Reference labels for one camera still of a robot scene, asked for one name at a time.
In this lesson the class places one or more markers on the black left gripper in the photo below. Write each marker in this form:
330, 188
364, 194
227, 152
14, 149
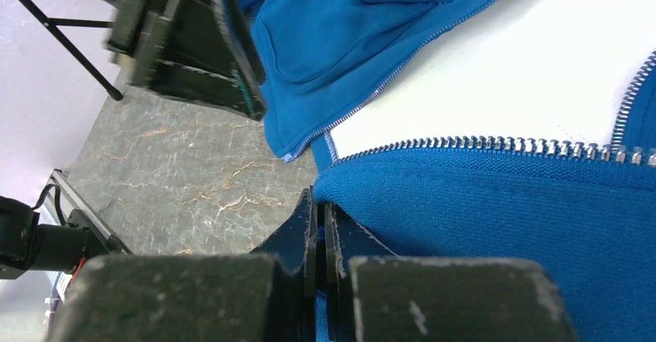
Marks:
193, 51

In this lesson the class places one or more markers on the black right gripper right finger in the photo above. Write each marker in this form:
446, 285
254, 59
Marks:
373, 294

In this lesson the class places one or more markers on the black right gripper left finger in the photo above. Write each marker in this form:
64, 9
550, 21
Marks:
267, 294

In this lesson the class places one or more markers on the blue zip-up jacket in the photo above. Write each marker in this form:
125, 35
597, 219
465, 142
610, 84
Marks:
481, 129

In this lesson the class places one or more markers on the aluminium frame rail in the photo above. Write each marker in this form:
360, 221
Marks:
73, 207

